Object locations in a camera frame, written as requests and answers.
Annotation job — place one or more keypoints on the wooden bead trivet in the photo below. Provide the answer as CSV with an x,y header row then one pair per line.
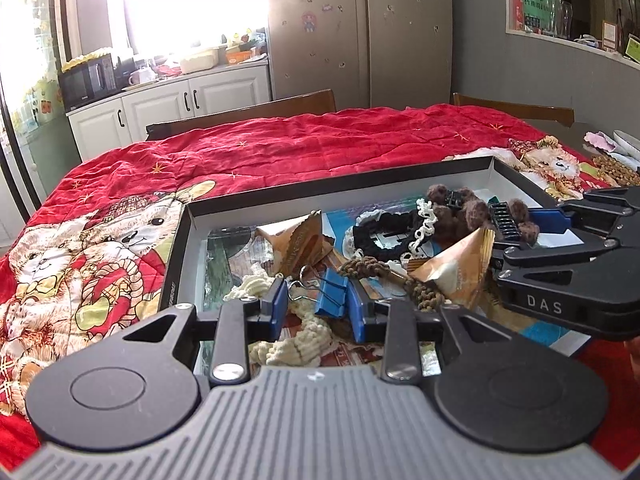
x,y
615,167

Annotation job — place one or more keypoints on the red printed blanket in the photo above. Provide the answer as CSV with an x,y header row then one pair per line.
x,y
300,145

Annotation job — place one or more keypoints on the dark wooden chair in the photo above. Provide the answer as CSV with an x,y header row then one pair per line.
x,y
520,110
280,110

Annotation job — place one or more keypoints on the brown fuzzy hair claw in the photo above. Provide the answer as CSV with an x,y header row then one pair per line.
x,y
502,221
472,213

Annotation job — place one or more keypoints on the white plastic container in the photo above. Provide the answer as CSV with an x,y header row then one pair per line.
x,y
199,61

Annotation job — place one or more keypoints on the clear glass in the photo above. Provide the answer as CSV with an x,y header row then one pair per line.
x,y
564,20

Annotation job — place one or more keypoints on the black door frame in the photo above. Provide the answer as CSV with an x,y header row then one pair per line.
x,y
17,155

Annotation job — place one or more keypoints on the brown pyramid packet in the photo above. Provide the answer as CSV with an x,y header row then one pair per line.
x,y
460,266
300,247

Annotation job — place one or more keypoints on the grey refrigerator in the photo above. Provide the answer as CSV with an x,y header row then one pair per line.
x,y
360,35

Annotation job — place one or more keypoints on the black microwave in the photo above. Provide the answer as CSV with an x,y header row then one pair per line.
x,y
85,82

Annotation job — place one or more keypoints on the pink white cloth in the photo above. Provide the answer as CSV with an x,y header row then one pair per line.
x,y
600,141

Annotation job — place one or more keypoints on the white mug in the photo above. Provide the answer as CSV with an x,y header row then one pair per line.
x,y
139,77

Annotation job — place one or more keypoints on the blue binder clip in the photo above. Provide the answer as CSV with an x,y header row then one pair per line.
x,y
332,292

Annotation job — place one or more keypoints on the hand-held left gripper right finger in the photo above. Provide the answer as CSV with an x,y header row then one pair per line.
x,y
359,315

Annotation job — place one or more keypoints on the black scrunchie with white lace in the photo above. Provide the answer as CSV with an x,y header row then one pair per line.
x,y
380,236

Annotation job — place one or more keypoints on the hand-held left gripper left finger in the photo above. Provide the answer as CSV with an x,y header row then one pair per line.
x,y
275,310

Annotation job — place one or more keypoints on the white cabinet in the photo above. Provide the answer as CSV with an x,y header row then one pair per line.
x,y
160,105

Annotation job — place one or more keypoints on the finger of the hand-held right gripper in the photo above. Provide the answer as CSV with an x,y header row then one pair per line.
x,y
550,221
550,255

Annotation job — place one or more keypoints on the black cardboard box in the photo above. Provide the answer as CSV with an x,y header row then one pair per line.
x,y
350,185

